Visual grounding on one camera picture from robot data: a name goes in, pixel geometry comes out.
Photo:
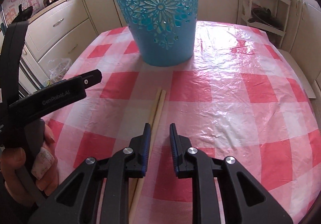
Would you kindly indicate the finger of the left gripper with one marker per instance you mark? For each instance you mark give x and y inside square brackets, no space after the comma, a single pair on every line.
[84,81]

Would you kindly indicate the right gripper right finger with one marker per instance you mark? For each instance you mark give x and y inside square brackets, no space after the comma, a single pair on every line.
[223,190]

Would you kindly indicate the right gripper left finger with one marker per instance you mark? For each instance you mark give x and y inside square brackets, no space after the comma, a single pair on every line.
[98,188]

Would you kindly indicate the cream kitchen base cabinets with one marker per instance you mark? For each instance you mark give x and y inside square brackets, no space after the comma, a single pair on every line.
[65,28]

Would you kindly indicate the person's left hand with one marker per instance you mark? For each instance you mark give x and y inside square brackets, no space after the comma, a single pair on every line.
[14,158]

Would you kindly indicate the cream chopstick bundle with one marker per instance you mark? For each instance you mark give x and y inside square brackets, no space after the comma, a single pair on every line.
[140,184]
[133,182]

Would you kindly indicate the red white checkered tablecloth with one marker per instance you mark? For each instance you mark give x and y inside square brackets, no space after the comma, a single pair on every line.
[236,96]

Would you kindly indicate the blue perforated plastic basket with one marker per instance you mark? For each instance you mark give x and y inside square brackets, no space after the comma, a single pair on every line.
[164,30]

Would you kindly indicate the white low step stool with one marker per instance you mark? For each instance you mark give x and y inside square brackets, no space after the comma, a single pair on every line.
[304,81]

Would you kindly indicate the white tiered storage rack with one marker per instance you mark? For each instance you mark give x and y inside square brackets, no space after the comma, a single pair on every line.
[279,11]

